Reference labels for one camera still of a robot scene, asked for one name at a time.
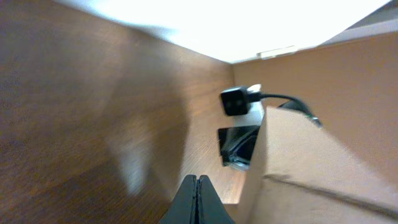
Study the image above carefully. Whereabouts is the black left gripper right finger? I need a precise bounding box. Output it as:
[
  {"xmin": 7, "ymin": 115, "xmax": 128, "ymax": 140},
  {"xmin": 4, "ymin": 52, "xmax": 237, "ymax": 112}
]
[{"xmin": 197, "ymin": 175, "xmax": 234, "ymax": 224}]

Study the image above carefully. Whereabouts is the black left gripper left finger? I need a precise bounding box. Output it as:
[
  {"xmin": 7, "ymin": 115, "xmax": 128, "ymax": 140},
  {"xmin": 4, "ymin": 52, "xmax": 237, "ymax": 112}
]
[{"xmin": 159, "ymin": 175, "xmax": 197, "ymax": 224}]

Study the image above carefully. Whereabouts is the brown cardboard box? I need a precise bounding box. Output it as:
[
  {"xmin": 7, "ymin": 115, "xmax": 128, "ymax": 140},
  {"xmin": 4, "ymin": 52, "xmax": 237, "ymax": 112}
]
[{"xmin": 233, "ymin": 33, "xmax": 397, "ymax": 223}]

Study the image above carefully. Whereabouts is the black overhead camera on mount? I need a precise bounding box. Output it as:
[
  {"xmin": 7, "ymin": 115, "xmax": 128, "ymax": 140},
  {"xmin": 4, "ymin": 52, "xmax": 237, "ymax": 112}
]
[{"xmin": 218, "ymin": 84, "xmax": 323, "ymax": 171}]

